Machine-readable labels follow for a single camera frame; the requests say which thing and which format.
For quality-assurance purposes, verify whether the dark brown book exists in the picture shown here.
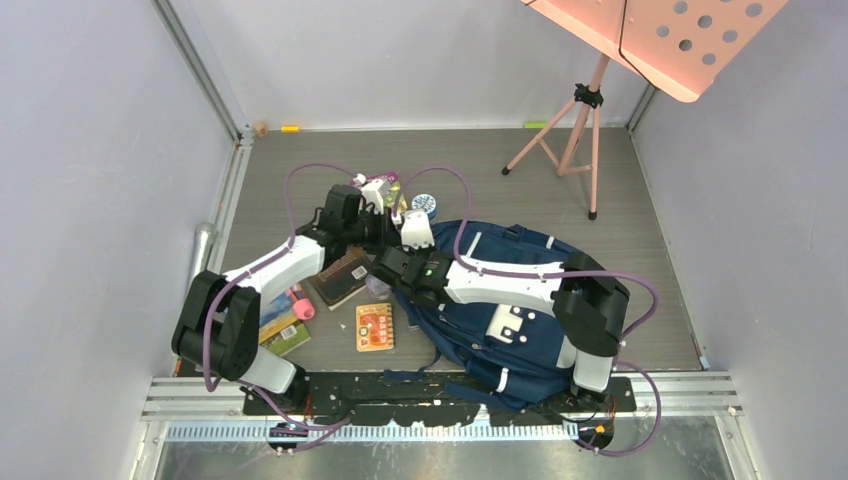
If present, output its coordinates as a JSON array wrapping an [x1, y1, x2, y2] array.
[[309, 247, 371, 311]]

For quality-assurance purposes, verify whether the navy blue backpack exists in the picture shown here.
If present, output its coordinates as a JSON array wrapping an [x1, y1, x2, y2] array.
[[382, 220, 621, 413]]

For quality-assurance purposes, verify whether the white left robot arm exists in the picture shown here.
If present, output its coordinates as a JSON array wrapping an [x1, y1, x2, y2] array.
[[171, 182, 400, 414]]

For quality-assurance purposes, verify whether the purple treehouse book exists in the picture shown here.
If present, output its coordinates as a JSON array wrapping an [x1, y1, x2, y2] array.
[[367, 171, 408, 214]]

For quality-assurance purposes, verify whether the blue white round jar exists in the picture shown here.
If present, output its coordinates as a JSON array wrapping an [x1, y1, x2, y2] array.
[[410, 193, 438, 220]]

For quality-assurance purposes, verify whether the orange spiral notepad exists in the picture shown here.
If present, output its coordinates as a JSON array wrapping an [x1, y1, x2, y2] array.
[[355, 303, 395, 353]]

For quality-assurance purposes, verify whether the pink highlighter marker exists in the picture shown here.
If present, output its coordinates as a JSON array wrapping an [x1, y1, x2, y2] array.
[[286, 283, 316, 321]]

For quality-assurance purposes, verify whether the landscape cover book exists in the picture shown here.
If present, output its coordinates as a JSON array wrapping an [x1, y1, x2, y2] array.
[[259, 290, 312, 357]]

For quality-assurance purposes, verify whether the silver metal cylinder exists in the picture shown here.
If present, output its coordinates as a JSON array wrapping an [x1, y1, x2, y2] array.
[[185, 222, 217, 300]]

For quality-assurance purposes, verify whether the pink music stand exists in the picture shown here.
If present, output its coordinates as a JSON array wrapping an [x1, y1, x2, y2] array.
[[501, 0, 786, 221]]

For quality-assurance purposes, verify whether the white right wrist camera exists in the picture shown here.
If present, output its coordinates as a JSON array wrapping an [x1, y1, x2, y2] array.
[[400, 209, 435, 250]]

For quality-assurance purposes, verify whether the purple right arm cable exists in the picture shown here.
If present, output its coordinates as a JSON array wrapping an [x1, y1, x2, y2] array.
[[392, 165, 662, 460]]

